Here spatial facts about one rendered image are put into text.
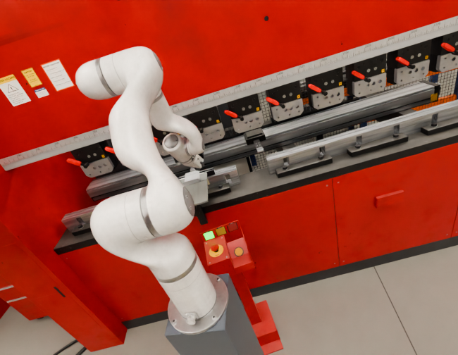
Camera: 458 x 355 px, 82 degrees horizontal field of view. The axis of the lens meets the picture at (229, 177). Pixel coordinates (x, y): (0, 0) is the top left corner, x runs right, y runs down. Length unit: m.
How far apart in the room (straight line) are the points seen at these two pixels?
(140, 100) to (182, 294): 0.50
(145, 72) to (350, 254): 1.64
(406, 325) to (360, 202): 0.72
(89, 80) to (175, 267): 0.51
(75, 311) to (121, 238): 1.43
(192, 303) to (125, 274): 1.09
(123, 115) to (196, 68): 0.63
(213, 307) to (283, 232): 0.88
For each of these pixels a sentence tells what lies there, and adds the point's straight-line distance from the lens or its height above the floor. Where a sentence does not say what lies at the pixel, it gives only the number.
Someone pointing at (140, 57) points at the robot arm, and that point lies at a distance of 0.75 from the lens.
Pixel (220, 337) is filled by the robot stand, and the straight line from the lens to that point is 0.86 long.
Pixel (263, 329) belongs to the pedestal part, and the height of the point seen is 0.12.
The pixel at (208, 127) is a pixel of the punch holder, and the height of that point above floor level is 1.25.
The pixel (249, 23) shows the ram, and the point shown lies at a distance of 1.25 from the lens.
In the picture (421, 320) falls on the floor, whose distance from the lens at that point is 1.98.
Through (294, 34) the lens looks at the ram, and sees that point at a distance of 1.29.
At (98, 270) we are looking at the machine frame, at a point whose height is 0.63.
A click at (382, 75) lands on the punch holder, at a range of 1.50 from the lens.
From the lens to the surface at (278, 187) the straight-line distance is 1.40.
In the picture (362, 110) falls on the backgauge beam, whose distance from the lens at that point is 1.85.
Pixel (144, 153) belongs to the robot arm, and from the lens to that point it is 0.63.
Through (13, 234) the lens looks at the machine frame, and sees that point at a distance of 1.65.
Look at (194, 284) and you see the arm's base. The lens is 0.74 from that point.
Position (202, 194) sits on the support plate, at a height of 1.00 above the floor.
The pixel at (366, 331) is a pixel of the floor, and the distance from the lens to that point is 1.90.
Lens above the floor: 1.70
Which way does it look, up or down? 31 degrees down
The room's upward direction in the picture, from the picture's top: 19 degrees counter-clockwise
